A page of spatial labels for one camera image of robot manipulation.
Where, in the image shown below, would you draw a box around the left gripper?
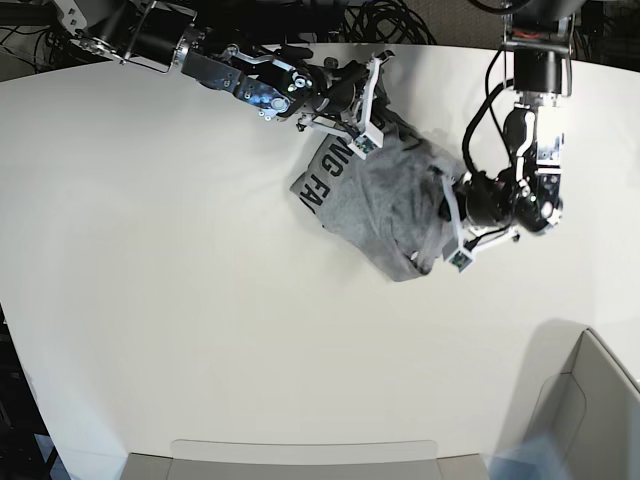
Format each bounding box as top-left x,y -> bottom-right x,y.
438,173 -> 520,255

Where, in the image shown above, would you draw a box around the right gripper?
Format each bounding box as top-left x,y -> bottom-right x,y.
296,49 -> 395,140

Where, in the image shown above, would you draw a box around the grey cardboard box bottom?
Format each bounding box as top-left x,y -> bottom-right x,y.
121,439 -> 489,479

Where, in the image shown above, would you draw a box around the grey T-shirt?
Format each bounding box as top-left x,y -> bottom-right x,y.
290,106 -> 466,282

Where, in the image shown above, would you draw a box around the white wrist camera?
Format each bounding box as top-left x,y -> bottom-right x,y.
349,130 -> 384,159
442,241 -> 475,273

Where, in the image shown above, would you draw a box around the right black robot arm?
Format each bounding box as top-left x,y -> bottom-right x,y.
54,1 -> 394,156

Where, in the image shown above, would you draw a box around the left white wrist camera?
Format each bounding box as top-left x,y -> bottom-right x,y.
442,241 -> 475,273

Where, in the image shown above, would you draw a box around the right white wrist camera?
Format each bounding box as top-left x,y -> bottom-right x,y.
349,130 -> 384,159

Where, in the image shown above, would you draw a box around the coiled black cables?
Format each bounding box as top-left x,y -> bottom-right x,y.
327,0 -> 439,47

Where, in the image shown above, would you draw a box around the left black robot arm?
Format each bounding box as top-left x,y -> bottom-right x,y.
443,1 -> 582,268

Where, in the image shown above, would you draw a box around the grey cardboard box right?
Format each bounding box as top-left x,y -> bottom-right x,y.
517,329 -> 639,479

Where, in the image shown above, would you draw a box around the grey cardboard box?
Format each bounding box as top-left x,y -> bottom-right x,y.
121,439 -> 489,479
517,329 -> 639,479

